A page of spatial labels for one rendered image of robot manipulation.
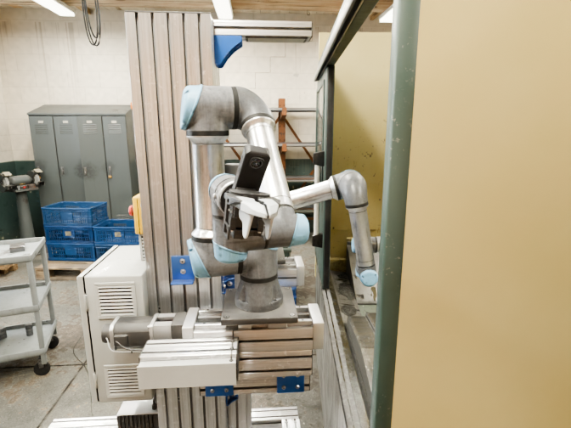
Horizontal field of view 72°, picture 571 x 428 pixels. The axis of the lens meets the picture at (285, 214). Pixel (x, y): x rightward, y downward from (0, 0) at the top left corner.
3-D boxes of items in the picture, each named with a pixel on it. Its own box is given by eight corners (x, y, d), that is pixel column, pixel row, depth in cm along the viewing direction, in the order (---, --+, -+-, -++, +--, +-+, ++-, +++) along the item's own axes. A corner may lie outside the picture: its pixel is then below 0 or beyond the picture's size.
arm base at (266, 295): (234, 313, 115) (232, 282, 113) (236, 292, 129) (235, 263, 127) (285, 312, 116) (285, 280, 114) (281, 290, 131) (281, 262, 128)
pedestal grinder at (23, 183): (20, 260, 506) (7, 172, 481) (3, 256, 521) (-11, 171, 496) (55, 250, 547) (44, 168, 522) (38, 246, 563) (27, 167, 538)
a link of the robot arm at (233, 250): (266, 261, 87) (265, 214, 85) (216, 267, 84) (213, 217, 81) (257, 251, 95) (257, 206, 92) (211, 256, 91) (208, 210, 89)
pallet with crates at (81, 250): (36, 279, 442) (25, 211, 425) (76, 256, 520) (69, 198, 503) (139, 281, 437) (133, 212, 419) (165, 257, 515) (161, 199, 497)
